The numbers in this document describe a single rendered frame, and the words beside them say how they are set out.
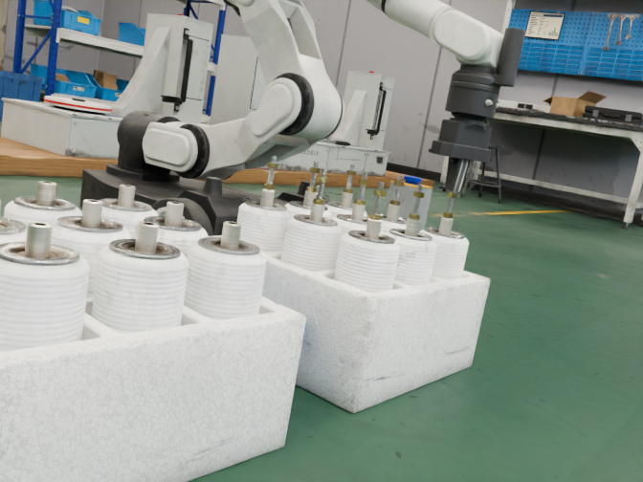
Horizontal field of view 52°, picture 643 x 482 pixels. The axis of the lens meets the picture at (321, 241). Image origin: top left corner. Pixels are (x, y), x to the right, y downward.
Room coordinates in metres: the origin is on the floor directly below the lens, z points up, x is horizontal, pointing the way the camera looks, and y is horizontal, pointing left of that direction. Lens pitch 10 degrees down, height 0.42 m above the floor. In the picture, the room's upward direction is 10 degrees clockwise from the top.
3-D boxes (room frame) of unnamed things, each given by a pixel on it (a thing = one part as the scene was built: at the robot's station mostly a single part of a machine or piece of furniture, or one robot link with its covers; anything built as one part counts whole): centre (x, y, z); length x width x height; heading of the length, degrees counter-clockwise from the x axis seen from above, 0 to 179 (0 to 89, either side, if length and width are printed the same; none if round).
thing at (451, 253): (1.22, -0.22, 0.16); 0.10 x 0.10 x 0.18
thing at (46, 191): (0.85, 0.37, 0.26); 0.02 x 0.02 x 0.03
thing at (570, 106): (5.64, -1.87, 0.87); 0.40 x 0.30 x 0.23; 40
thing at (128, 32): (6.61, 2.00, 0.90); 0.50 x 0.38 x 0.21; 53
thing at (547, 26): (6.08, -1.61, 1.54); 0.32 x 0.02 x 0.25; 54
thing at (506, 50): (1.22, -0.24, 0.57); 0.11 x 0.11 x 0.11; 56
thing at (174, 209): (0.86, 0.20, 0.26); 0.02 x 0.02 x 0.03
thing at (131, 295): (0.69, 0.19, 0.16); 0.10 x 0.10 x 0.18
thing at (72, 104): (3.13, 1.24, 0.29); 0.30 x 0.30 x 0.06
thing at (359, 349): (1.20, -0.06, 0.09); 0.39 x 0.39 x 0.18; 52
